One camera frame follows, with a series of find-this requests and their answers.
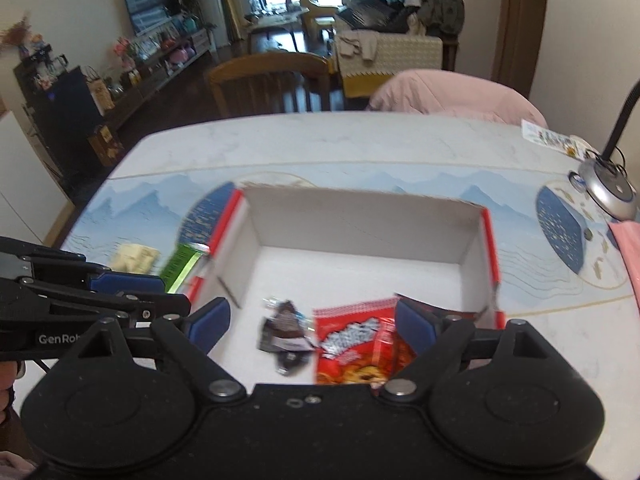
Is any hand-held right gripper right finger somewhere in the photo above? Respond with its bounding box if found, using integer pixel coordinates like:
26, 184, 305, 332
378, 300, 576, 403

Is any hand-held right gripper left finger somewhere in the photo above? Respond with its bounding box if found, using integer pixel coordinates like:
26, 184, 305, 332
47, 297, 247, 403

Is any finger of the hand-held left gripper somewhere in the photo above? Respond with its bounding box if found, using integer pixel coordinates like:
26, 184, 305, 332
15, 281, 192, 320
0, 236, 167, 294

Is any pale yellow snack packet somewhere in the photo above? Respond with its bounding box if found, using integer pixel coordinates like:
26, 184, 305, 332
109, 242, 162, 276

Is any dark red snack packet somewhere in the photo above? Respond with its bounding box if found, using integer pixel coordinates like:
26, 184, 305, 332
395, 292, 488, 331

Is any green snack packet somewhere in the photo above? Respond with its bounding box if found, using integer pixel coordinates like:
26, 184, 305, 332
160, 242, 211, 295

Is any red chips packet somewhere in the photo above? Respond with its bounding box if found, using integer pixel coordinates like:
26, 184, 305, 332
312, 297, 418, 390

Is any dark brown candy wrapper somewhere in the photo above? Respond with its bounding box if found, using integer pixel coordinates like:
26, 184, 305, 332
256, 297, 316, 377

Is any red cardboard box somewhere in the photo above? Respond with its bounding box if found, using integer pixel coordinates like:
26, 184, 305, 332
185, 184, 506, 391

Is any person's left hand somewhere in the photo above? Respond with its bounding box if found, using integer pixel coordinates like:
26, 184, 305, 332
0, 362, 26, 423

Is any printed mountain table mat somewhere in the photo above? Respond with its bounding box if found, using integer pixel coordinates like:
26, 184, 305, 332
65, 170, 640, 311

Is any brown paper bag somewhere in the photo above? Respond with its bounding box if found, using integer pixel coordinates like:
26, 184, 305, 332
87, 124, 126, 167

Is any white cabinet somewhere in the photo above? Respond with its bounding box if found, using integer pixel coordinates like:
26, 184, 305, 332
0, 110, 68, 246

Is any black cabinet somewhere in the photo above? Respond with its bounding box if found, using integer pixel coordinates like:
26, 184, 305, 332
14, 65, 108, 181

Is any small tan paper bag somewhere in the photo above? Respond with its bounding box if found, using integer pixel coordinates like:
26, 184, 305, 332
87, 77, 116, 111

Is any low television cabinet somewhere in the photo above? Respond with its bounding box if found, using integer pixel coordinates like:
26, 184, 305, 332
102, 27, 216, 131

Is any pink cloth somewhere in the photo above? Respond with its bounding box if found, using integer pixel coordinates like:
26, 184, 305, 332
607, 221, 640, 306
367, 69, 548, 128

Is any printed paper leaflet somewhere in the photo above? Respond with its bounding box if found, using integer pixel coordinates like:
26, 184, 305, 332
521, 119, 593, 157

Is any silver desk lamp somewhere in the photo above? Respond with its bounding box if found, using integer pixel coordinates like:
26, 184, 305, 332
570, 80, 640, 222

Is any wooden dining chair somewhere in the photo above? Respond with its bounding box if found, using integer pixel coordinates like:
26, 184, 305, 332
205, 53, 332, 118

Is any dried flower bunch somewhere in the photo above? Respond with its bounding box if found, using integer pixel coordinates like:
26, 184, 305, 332
0, 17, 33, 56

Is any sofa with cream cover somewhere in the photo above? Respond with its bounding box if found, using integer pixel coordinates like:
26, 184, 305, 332
332, 0, 458, 98

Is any flat screen television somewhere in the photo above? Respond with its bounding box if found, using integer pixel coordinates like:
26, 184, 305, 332
122, 0, 182, 36

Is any yellow and grey curtain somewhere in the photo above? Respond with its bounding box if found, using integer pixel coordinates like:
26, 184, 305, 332
220, 0, 251, 46

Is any wooden coffee table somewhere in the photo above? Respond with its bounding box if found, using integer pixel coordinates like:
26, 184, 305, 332
247, 7, 311, 53

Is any grey jacket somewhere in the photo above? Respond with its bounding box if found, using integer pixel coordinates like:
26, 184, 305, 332
417, 0, 465, 36

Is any wooden door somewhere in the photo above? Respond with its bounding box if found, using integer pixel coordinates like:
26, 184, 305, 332
492, 0, 551, 98

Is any small wooden armchair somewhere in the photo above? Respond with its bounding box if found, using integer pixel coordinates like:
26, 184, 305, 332
300, 0, 346, 43

